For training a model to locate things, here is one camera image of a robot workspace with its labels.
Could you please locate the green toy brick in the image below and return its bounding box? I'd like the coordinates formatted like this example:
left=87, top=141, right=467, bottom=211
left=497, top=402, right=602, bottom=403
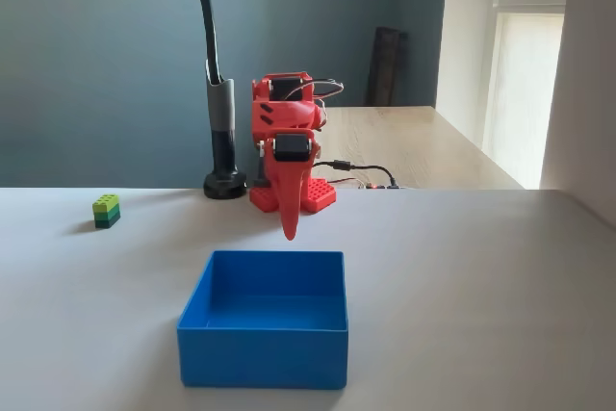
left=91, top=193, right=122, bottom=230

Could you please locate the blue box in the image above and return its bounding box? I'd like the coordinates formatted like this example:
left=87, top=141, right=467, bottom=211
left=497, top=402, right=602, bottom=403
left=175, top=249, right=349, bottom=391

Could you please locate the black gooseneck stand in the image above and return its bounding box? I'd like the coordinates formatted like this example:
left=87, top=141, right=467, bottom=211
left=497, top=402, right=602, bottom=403
left=191, top=0, right=249, bottom=200

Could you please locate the dark wooden plank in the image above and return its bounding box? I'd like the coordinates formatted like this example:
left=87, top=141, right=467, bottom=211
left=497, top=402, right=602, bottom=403
left=366, top=25, right=410, bottom=108

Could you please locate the black power cable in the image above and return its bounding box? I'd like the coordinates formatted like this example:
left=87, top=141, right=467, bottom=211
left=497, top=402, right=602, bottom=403
left=310, top=159, right=398, bottom=189

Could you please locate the thin arm servo wire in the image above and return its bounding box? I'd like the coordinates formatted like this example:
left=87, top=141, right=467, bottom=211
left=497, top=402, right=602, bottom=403
left=282, top=77, right=346, bottom=129

